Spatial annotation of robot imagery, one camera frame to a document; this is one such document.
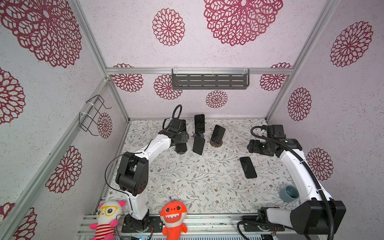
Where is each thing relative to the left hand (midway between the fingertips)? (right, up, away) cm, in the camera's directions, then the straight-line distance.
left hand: (180, 139), depth 94 cm
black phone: (+13, +12, +11) cm, 20 cm away
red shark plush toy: (-2, -34, -25) cm, 43 cm away
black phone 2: (+27, +3, +18) cm, 33 cm away
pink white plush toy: (-32, -35, -24) cm, 53 cm away
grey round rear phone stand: (+15, +2, +16) cm, 22 cm away
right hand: (+42, -3, -14) cm, 44 cm away
